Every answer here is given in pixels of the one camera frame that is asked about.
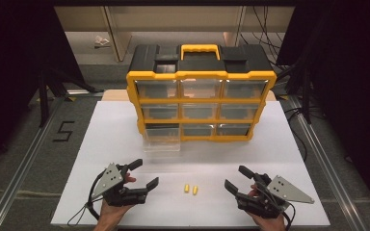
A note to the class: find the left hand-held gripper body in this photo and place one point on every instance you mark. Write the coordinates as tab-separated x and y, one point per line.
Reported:
122	195

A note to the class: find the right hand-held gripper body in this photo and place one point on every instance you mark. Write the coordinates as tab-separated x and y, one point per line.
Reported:
263	202

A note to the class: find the black curtain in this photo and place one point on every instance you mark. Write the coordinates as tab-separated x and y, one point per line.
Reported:
9	64
350	80

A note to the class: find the person's right hand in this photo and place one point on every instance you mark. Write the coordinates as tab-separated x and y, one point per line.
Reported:
268	223

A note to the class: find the beige shelf unit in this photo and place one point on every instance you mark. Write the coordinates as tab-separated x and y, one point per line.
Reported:
173	19

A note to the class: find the person's left hand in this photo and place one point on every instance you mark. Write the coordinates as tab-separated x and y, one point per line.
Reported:
110	214

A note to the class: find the yellow black organizer cabinet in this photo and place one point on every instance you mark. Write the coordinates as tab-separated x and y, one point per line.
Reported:
202	64

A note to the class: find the metal floor rail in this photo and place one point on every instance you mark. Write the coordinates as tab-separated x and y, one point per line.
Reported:
22	173
327	166

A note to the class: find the white board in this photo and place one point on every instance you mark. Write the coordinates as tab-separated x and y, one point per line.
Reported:
205	160

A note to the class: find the clear plastic drawer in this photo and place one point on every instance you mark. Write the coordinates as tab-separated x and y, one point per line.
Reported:
162	141

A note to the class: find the set of clear organizer bins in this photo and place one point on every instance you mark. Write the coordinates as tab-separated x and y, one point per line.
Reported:
199	110

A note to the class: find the crumpled white paper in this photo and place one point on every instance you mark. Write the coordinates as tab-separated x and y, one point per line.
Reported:
101	41

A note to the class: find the black tripod stand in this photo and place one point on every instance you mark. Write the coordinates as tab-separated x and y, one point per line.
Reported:
305	93
46	96

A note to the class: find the yellow foam earplug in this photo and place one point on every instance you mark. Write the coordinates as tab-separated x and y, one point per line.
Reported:
195	190
186	188

